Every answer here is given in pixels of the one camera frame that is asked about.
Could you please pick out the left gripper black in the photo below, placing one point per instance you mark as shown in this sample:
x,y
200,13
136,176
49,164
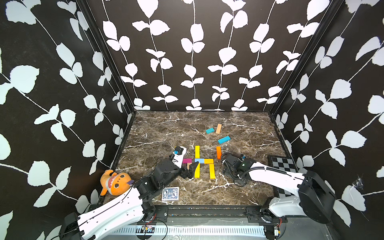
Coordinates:
x,y
184,174

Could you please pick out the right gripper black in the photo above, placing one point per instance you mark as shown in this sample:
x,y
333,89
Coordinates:
x,y
226,173

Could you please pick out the magenta block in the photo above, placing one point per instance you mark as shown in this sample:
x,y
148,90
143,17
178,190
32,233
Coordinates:
x,y
186,161

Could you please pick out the yellow block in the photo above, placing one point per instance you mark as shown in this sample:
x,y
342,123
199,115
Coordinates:
x,y
197,171
197,152

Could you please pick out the light blue short block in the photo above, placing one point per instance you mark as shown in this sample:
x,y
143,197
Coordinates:
x,y
201,161

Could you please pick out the amber long block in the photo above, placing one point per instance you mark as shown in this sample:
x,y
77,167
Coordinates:
x,y
212,171

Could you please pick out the amber short block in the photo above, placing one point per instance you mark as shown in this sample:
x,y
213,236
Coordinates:
x,y
208,161

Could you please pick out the orange long block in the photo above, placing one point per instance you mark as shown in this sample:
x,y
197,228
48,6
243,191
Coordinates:
x,y
219,152

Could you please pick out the cyan long block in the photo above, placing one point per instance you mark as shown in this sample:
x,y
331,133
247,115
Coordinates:
x,y
224,140

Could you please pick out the teal short block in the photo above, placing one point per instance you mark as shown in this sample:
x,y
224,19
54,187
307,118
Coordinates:
x,y
211,130

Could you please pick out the natural wood long block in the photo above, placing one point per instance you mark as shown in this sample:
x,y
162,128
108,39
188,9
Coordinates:
x,y
218,130

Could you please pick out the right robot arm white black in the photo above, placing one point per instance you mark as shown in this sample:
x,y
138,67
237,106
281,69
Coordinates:
x,y
310,195

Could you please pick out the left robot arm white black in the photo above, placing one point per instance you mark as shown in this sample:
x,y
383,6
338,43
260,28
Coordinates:
x,y
131,207

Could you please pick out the orange plush toy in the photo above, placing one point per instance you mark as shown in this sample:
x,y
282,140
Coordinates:
x,y
115,183

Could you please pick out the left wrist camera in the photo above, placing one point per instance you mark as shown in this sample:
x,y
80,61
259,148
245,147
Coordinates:
x,y
178,156

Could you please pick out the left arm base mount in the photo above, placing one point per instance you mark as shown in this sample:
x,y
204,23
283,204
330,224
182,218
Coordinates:
x,y
155,213

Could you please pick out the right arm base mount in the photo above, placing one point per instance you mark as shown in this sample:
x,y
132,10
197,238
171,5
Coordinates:
x,y
262,216

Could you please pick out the white perforated rail strip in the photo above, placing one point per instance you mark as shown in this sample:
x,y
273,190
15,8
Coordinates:
x,y
162,230

